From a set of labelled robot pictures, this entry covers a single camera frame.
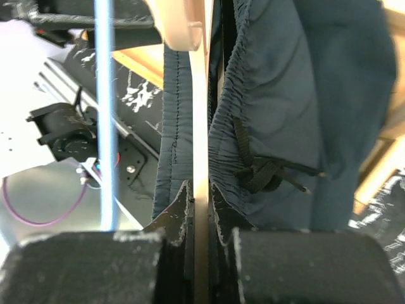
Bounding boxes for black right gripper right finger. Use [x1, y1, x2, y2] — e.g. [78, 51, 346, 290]
[211, 186, 404, 303]

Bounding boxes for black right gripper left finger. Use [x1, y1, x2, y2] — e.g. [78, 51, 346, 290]
[1, 182, 192, 303]

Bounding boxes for dark navy shorts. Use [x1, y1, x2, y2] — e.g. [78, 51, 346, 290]
[151, 0, 398, 232]

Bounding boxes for wooden clothes hanger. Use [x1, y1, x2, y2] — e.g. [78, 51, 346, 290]
[147, 1, 213, 303]

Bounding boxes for blue wire hanger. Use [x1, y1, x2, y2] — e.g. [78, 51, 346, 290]
[94, 0, 118, 232]

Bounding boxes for wooden clothes rack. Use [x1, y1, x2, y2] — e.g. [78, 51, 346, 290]
[110, 0, 405, 216]

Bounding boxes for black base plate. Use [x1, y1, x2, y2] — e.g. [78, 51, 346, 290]
[25, 58, 161, 203]

